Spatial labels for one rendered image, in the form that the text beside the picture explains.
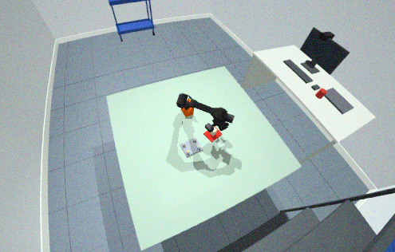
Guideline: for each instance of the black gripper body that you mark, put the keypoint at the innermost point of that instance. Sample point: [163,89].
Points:
[210,127]

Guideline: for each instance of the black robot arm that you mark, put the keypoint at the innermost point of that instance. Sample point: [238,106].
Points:
[218,113]

